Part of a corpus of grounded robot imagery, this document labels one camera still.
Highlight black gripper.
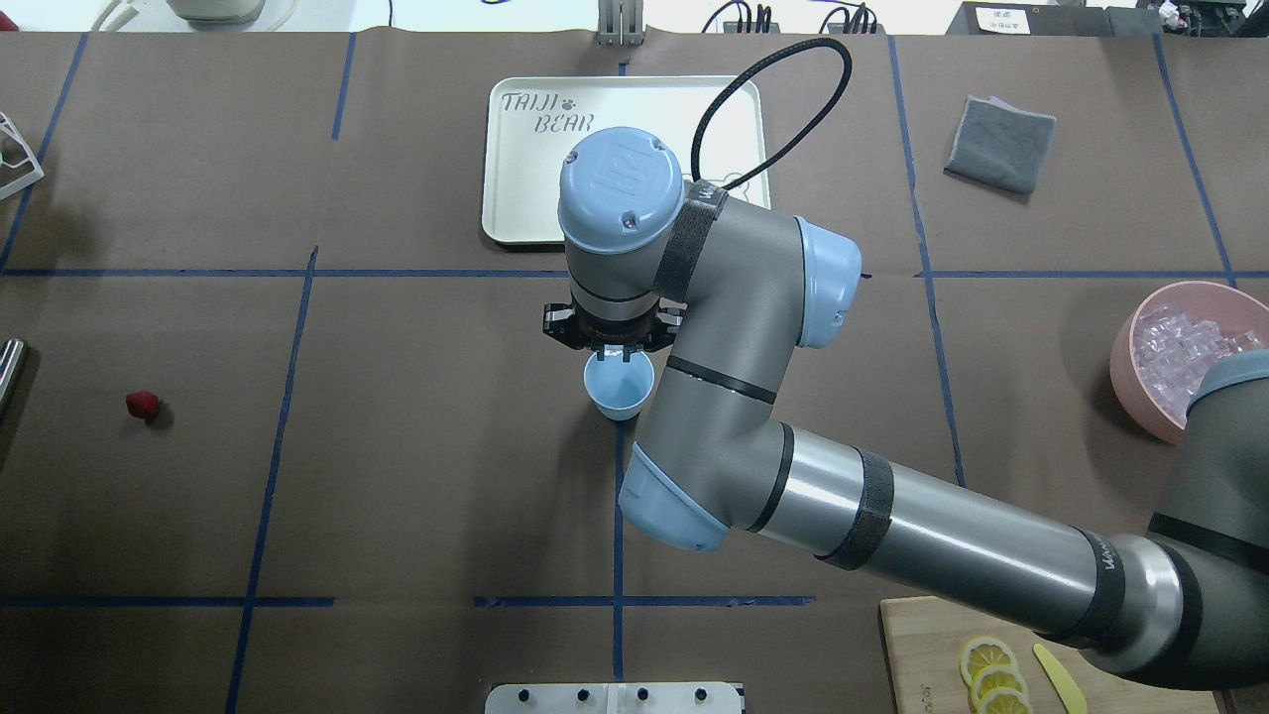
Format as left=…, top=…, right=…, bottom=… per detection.
left=542, top=301, right=684, bottom=361

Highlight clear ice cubes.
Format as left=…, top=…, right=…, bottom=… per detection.
left=1129, top=302, right=1266, bottom=426

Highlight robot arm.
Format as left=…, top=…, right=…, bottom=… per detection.
left=542, top=126, right=1266, bottom=690

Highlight light blue plastic cup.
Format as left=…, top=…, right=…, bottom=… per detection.
left=582, top=345, right=654, bottom=421

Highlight white bear serving tray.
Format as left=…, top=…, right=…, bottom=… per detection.
left=482, top=75, right=766, bottom=247

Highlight bamboo cutting board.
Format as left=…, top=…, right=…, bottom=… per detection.
left=879, top=596, right=1220, bottom=713

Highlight grey folded cloth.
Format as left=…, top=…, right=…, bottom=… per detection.
left=944, top=95, right=1060, bottom=195

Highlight red strawberry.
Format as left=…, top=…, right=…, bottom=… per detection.
left=124, top=392, right=162, bottom=424

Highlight lemon slices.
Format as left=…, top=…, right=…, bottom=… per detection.
left=958, top=635, right=1036, bottom=713

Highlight pink bowl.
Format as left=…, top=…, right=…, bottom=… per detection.
left=1109, top=282, right=1268, bottom=444

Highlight yellow plastic knife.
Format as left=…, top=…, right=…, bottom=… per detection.
left=1032, top=643, right=1091, bottom=714

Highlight steel muddler with black tip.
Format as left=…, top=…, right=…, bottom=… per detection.
left=0, top=339, right=28, bottom=417

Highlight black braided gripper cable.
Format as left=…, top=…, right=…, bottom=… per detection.
left=690, top=38, right=854, bottom=191

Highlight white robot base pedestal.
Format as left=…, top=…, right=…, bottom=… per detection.
left=483, top=681, right=747, bottom=713

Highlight white wire cup rack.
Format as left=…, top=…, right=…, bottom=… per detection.
left=1, top=112, right=44, bottom=200

